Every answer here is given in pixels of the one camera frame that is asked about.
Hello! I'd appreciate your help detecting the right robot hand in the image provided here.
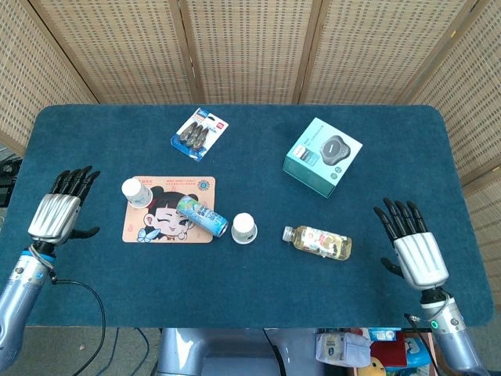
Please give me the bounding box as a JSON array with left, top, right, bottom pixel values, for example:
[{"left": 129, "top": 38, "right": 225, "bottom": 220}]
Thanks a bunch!
[{"left": 373, "top": 197, "right": 450, "bottom": 291}]

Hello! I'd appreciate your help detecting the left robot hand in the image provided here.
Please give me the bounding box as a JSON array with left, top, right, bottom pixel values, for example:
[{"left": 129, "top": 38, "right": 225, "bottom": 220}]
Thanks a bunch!
[{"left": 27, "top": 165, "right": 102, "bottom": 248}]

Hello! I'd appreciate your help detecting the paper cup blue flower print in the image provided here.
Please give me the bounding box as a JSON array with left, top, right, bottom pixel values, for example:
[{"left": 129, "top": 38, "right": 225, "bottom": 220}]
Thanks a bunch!
[{"left": 121, "top": 178, "right": 153, "bottom": 209}]

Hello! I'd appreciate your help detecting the plain white paper cup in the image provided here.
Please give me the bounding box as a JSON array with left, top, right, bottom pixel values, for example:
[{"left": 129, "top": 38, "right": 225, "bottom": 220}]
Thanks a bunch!
[{"left": 231, "top": 212, "right": 258, "bottom": 240}]

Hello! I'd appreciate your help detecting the paper cup green leaf print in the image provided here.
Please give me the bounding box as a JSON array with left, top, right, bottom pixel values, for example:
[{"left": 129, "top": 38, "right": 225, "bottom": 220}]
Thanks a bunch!
[{"left": 230, "top": 230, "right": 258, "bottom": 245}]

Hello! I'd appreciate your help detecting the black equipment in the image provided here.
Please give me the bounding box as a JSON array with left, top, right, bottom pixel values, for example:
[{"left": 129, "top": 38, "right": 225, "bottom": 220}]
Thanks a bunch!
[{"left": 0, "top": 156, "right": 23, "bottom": 208}]

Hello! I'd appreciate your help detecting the red book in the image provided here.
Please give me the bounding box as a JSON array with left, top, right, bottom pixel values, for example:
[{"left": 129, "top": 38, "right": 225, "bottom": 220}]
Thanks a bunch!
[{"left": 370, "top": 340, "right": 408, "bottom": 368}]

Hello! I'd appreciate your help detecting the yellow tea plastic bottle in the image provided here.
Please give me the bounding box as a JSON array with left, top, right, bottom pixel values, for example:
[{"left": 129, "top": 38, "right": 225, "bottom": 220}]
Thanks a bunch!
[{"left": 282, "top": 225, "right": 352, "bottom": 262}]

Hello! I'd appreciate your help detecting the yellow plush toy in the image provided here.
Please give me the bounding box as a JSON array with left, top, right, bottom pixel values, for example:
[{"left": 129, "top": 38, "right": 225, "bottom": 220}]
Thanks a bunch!
[{"left": 362, "top": 356, "right": 387, "bottom": 376}]

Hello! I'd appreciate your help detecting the cartoon girl mouse pad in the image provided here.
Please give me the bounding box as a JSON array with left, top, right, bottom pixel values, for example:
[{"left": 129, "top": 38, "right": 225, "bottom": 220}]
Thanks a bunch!
[{"left": 122, "top": 175, "right": 217, "bottom": 244}]

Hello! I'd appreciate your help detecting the white bag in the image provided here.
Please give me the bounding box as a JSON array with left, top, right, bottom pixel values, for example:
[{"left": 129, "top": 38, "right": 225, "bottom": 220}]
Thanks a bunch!
[{"left": 315, "top": 331, "right": 373, "bottom": 368}]

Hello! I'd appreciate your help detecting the teal product box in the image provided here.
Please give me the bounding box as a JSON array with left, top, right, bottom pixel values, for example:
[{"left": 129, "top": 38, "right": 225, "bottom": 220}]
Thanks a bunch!
[{"left": 282, "top": 117, "right": 364, "bottom": 200}]

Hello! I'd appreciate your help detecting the blue drink can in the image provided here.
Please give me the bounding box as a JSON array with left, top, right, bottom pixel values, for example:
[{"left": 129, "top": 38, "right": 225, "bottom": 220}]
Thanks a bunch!
[{"left": 175, "top": 195, "right": 229, "bottom": 238}]

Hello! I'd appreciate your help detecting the binder clips blister pack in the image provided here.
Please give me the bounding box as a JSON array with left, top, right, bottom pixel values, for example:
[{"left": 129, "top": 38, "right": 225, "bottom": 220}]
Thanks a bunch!
[{"left": 170, "top": 107, "right": 230, "bottom": 162}]

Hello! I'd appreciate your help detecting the blue table cloth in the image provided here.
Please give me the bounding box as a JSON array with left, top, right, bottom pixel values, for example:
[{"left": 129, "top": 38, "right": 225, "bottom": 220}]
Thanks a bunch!
[{"left": 0, "top": 103, "right": 496, "bottom": 329}]

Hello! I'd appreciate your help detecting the grey robot torso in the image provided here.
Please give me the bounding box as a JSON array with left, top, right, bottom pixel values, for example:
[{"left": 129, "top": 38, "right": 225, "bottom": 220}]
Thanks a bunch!
[{"left": 156, "top": 327, "right": 318, "bottom": 376}]

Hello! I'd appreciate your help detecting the woven folding screen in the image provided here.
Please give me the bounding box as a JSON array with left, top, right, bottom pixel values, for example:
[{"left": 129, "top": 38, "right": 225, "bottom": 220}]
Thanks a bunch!
[{"left": 0, "top": 0, "right": 501, "bottom": 326}]

